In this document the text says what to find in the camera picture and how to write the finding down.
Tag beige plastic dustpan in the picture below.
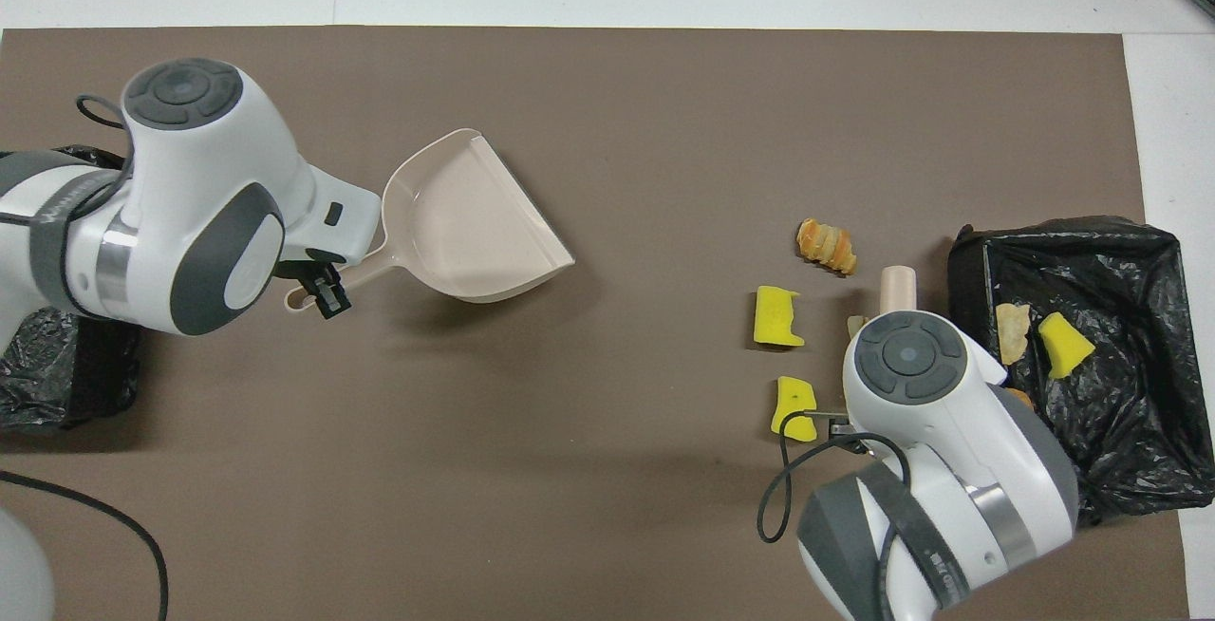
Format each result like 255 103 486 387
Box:
285 128 577 311

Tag beige brush black bristles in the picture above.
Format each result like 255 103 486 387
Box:
880 266 918 313

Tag pale crusty bread piece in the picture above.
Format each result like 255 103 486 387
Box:
995 303 1033 366

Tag small yellow sponge wedge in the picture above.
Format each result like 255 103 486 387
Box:
1037 312 1096 381

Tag black lined bin pink mark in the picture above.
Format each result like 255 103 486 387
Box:
0 146 143 429

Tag black bag lined bin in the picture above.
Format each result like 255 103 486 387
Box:
947 215 1215 527

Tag brown table mat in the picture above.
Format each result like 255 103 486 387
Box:
0 27 1189 621

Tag yellow notched sponge piece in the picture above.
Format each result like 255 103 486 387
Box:
754 286 806 348

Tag yellow sponge piece with hole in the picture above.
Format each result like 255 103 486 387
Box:
770 376 818 443

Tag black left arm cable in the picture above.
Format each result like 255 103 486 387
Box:
0 94 170 621

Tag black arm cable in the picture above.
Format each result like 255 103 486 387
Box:
0 94 170 621
757 409 912 544

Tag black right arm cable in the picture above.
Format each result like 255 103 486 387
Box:
757 409 912 544

